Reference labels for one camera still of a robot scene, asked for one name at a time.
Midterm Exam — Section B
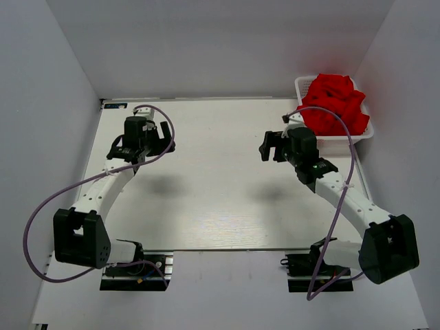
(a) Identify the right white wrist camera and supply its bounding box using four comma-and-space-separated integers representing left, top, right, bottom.
282, 113, 306, 130

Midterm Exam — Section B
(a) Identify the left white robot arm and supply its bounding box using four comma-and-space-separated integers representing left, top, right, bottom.
53, 115, 175, 274

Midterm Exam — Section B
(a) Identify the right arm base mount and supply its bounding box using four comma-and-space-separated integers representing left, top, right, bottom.
280, 252, 353, 293

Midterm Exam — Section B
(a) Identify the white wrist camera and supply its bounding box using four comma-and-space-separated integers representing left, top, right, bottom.
133, 107, 155, 121
282, 113, 306, 130

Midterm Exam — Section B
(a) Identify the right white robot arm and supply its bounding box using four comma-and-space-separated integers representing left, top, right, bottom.
258, 126, 419, 284

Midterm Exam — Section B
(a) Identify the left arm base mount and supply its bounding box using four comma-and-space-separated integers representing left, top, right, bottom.
100, 251, 173, 292

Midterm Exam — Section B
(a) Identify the red t shirt pile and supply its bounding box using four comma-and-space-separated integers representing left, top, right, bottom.
298, 74, 370, 136

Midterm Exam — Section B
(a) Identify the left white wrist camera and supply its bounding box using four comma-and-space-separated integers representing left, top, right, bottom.
133, 107, 155, 121

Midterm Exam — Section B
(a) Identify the blue table label sticker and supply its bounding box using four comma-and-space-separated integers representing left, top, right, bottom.
103, 103, 128, 109

